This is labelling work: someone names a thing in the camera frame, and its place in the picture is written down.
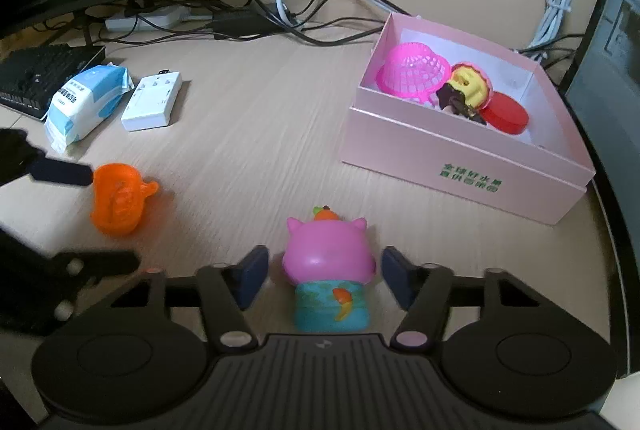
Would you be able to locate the white power strip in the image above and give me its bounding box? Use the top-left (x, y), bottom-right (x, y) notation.
top-left (105, 5), bottom-right (183, 32)

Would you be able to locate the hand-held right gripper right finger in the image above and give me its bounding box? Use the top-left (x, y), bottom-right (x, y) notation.
top-left (381, 246), bottom-right (547, 351)

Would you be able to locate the pink cardboard box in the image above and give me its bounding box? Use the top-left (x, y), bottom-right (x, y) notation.
top-left (340, 11), bottom-right (597, 226)

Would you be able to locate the white socket adapter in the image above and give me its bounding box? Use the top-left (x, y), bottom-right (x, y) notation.
top-left (121, 70), bottom-right (184, 132)

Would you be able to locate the dark-haired small doll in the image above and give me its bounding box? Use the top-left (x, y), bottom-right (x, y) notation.
top-left (437, 83), bottom-right (488, 126)

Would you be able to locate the orange plastic toy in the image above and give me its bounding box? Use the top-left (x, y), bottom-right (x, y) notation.
top-left (90, 163), bottom-right (161, 237)

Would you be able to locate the black power adapter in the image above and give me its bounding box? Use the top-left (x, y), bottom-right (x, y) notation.
top-left (205, 10), bottom-right (273, 36)

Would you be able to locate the yellow wind-up toy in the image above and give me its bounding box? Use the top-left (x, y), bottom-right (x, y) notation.
top-left (447, 63), bottom-right (494, 111)

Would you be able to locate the red round lid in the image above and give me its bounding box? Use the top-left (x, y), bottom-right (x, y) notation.
top-left (482, 91), bottom-right (530, 136)

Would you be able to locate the computer tower case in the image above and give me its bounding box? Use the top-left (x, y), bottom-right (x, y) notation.
top-left (560, 0), bottom-right (640, 261)

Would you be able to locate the black keyboard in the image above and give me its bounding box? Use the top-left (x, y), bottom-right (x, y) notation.
top-left (0, 43), bottom-right (107, 123)

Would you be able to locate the pink plastic strainer basket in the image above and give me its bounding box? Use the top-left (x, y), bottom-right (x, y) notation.
top-left (376, 43), bottom-right (451, 104)

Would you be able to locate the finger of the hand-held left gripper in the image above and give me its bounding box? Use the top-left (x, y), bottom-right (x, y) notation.
top-left (0, 127), bottom-right (95, 189)
top-left (47, 249), bottom-right (142, 308)

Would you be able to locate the wooden desktop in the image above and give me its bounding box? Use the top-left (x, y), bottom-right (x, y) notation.
top-left (0, 5), bottom-right (626, 430)

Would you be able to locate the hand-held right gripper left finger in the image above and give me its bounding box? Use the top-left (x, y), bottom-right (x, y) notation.
top-left (110, 244), bottom-right (273, 352)

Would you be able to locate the blue wet wipes packet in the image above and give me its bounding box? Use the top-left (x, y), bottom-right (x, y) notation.
top-left (44, 64), bottom-right (135, 155)

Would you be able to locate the pink pig toy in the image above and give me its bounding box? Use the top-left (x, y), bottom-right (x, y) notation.
top-left (282, 205), bottom-right (377, 332)

